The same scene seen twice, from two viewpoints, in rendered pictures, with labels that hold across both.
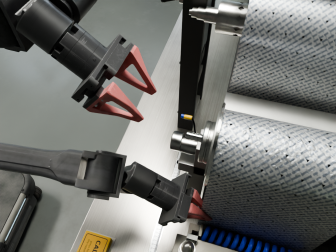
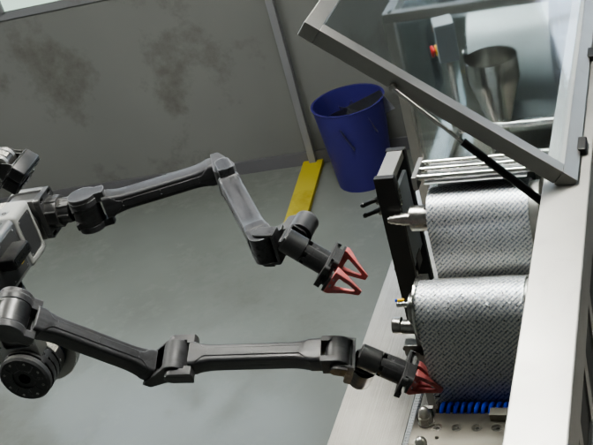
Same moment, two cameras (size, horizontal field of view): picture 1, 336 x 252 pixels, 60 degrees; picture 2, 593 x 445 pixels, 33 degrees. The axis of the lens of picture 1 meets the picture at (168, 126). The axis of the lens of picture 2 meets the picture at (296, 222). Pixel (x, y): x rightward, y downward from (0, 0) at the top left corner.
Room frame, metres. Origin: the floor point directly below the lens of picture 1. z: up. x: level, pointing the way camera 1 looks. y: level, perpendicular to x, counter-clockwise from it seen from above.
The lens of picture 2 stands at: (-1.59, -0.14, 2.56)
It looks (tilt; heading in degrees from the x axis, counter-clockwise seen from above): 29 degrees down; 8
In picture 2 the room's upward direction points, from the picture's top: 16 degrees counter-clockwise
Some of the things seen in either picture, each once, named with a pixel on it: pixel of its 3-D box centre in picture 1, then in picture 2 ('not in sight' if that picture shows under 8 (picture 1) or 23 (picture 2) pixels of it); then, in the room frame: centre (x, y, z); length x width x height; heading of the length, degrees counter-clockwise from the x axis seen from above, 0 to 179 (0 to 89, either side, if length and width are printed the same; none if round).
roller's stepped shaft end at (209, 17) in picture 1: (203, 14); (400, 219); (0.54, -0.07, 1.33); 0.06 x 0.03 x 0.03; 74
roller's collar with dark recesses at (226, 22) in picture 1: (232, 18); (424, 217); (0.53, -0.13, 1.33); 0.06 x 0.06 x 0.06; 74
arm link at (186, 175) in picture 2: not in sight; (154, 194); (0.74, 0.54, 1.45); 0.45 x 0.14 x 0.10; 99
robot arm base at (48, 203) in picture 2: not in sight; (60, 210); (0.77, 0.81, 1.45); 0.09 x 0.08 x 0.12; 171
